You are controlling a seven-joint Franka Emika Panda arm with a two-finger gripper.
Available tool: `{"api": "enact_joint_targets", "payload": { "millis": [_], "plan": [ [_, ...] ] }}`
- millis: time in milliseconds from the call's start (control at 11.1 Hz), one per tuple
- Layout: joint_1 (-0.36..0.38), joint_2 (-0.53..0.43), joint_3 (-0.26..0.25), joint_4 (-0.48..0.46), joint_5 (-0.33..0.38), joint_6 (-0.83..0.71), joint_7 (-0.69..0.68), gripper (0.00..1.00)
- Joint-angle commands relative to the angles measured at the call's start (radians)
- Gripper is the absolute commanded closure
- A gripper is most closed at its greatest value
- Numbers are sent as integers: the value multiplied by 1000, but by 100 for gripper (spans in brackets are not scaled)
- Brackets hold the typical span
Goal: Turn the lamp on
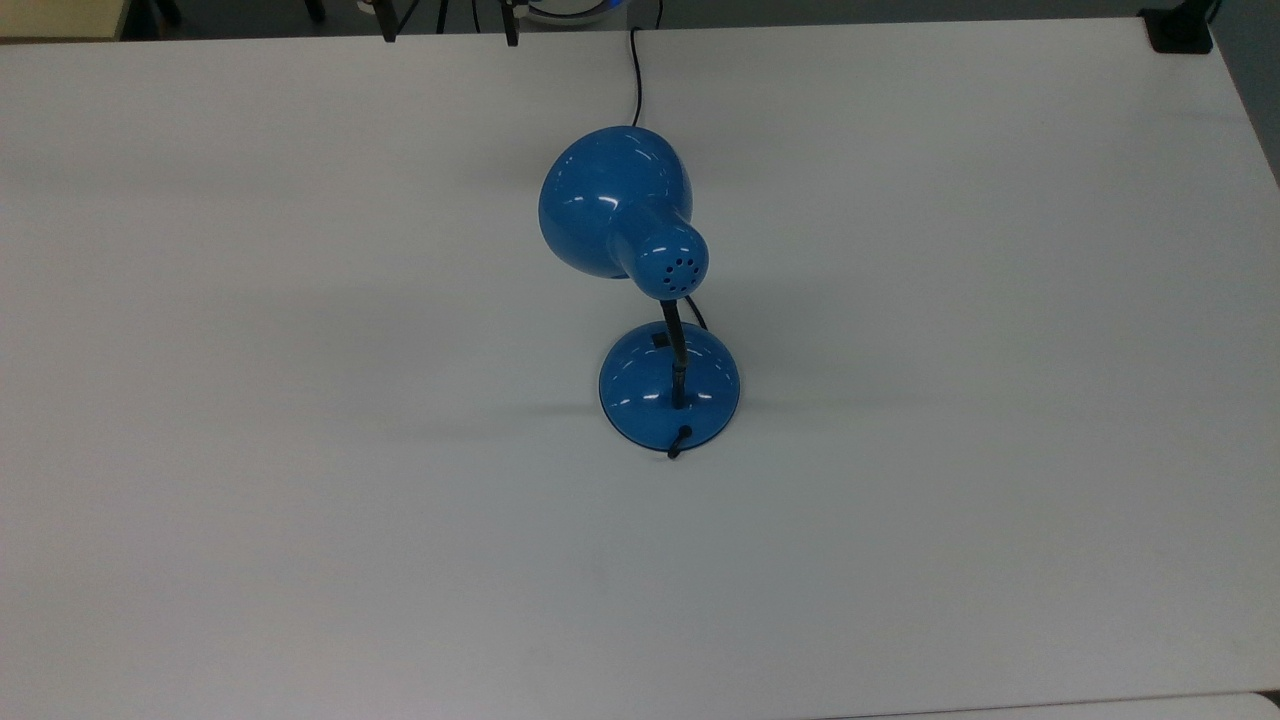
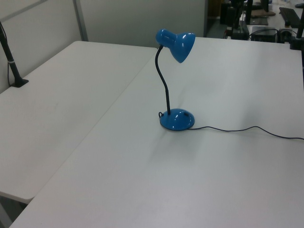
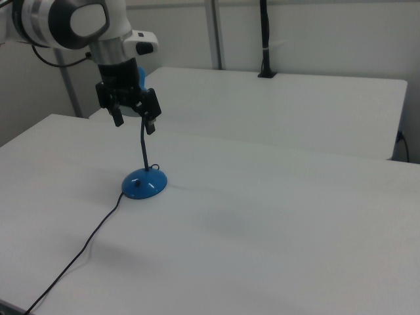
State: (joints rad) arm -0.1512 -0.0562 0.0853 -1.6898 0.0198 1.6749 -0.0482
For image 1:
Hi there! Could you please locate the blue gooseneck desk lamp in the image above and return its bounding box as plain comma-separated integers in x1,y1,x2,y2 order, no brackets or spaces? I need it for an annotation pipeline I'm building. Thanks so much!
538,125,743,461

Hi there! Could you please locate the black tripod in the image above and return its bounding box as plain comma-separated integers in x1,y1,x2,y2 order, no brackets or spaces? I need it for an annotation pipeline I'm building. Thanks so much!
372,0,522,48

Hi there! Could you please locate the beige wooden furniture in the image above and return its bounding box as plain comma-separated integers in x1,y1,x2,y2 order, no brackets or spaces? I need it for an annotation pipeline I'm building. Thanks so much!
0,0,132,42

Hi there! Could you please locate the black lamp power cable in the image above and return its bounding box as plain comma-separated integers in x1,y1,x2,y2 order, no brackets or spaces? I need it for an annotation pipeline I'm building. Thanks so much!
628,25,712,332

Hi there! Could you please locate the black table clamp mount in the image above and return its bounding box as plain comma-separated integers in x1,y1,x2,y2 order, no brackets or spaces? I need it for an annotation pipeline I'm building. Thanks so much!
1143,0,1223,54

